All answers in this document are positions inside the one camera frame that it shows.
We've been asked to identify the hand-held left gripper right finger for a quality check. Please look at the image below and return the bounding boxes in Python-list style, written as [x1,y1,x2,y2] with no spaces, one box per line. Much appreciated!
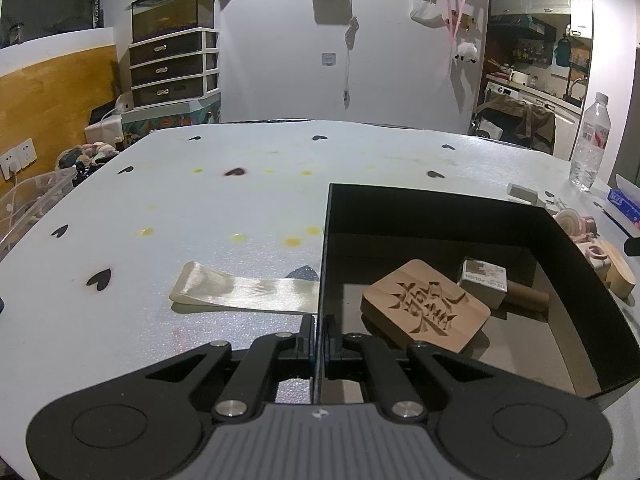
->
[324,314,501,423]

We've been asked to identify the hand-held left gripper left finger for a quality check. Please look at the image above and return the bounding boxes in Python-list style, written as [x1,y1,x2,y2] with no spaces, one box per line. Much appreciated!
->
[145,314,318,423]

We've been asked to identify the oval wooden board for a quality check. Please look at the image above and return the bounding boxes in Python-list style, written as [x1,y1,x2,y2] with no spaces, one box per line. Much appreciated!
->
[595,242,638,301]

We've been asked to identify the pink scissors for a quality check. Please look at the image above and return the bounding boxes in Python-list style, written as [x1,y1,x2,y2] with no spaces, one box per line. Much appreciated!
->
[575,237,613,273]

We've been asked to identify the pink tape dispenser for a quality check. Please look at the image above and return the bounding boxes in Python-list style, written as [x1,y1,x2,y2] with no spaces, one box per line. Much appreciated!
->
[552,207,598,246]

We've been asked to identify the black cardboard box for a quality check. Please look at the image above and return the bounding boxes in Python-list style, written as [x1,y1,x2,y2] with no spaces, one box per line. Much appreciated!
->
[312,182,640,405]

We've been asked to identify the blue tissue box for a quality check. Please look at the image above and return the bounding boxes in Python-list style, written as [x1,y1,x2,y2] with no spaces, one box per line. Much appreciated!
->
[602,174,640,233]

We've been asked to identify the carved wooden board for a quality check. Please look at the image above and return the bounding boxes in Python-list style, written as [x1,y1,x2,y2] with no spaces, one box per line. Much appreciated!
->
[361,259,492,356]

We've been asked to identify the cream satin ribbon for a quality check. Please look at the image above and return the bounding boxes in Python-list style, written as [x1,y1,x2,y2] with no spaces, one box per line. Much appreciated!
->
[169,261,321,316]

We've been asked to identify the clear plastic water bottle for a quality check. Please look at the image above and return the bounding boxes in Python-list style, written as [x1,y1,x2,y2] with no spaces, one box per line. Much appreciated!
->
[569,92,612,192]

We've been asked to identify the white eraser block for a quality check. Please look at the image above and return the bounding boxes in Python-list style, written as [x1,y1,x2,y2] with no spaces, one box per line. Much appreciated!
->
[506,183,538,205]

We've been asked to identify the white heart-print tablecloth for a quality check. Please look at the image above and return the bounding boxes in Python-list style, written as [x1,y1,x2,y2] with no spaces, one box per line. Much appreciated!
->
[0,120,640,480]

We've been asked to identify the chair with brown cloth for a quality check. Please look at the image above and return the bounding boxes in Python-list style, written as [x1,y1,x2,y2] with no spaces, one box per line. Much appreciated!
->
[474,96,557,155]

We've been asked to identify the white washing machine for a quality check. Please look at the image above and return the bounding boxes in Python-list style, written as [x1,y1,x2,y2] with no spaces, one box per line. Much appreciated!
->
[485,82,522,111]

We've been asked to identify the colourful patterned cabinet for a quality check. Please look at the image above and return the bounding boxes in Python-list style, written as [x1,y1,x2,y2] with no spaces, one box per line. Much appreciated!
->
[121,97,222,148]

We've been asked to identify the pile of plush toys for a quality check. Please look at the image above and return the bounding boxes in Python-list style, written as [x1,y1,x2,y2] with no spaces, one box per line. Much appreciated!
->
[55,142,121,171]

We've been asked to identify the pink hanging ribbons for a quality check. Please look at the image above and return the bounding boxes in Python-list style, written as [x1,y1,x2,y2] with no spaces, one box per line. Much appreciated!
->
[444,0,471,42]

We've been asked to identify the white device with black lid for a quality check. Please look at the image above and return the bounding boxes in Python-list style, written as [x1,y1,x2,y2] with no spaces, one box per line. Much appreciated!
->
[84,92,133,148]

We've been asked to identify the white plastic drawer unit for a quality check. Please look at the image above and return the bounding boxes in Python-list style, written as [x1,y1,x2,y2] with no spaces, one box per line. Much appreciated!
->
[127,27,221,110]

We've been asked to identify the clear plastic storage bin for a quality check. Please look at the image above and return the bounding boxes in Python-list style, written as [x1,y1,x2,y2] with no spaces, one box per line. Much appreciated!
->
[0,166,78,261]

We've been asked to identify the white hanging bag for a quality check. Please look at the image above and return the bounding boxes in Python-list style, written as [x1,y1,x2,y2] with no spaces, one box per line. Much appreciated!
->
[410,0,448,24]

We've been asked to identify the glass fish tank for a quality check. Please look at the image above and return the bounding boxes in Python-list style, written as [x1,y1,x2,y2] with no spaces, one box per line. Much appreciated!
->
[131,0,217,43]

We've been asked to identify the hanging grey cable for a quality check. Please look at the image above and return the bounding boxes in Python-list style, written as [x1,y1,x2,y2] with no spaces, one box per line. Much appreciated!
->
[343,16,361,108]

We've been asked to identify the white wall socket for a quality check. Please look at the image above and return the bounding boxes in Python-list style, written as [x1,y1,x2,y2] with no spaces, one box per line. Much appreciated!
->
[0,138,37,181]

